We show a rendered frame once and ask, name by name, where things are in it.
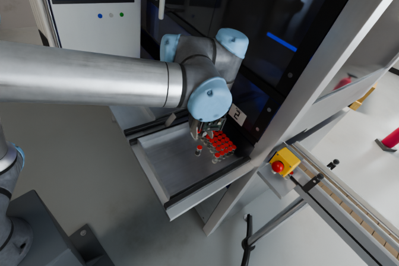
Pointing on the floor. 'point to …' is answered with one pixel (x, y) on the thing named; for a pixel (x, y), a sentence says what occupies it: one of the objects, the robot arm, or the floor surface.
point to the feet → (246, 239)
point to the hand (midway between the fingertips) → (198, 132)
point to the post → (317, 75)
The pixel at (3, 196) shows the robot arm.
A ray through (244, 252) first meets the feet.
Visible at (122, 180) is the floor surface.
